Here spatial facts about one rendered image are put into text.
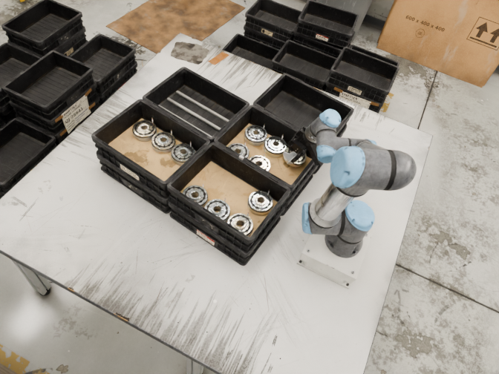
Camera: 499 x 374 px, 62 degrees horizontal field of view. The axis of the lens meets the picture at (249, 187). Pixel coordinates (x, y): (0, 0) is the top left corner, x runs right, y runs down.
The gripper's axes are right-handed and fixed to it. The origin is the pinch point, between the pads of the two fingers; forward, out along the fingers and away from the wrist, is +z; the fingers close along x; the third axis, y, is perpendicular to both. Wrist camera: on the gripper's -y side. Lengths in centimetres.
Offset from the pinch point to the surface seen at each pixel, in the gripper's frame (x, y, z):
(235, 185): 24.2, 12.5, 7.3
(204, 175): 27.7, 25.2, 11.8
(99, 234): 69, 43, 31
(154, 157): 32, 47, 19
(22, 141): 35, 122, 106
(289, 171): 4.1, -2.5, 2.4
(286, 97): -37.8, 19.5, 11.8
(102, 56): -43, 132, 101
